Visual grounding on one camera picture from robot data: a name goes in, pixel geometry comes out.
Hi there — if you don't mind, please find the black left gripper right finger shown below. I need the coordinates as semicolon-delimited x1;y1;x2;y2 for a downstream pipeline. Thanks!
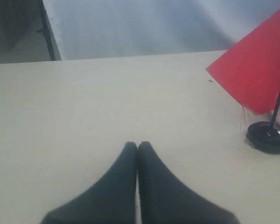
138;141;239;224

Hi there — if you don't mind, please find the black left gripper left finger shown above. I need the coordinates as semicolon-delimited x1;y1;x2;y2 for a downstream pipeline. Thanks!
42;142;137;224

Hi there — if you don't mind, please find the red flag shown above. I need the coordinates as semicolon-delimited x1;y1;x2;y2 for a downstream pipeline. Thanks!
206;9;280;115

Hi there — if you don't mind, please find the black round flag base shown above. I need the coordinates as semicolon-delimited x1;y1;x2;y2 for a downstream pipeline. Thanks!
246;121;280;154

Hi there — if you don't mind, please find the white backdrop cloth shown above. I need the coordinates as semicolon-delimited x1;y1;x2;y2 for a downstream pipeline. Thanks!
44;0;280;60

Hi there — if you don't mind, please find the black backdrop stand pole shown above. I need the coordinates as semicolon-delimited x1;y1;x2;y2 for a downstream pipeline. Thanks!
37;0;56;61

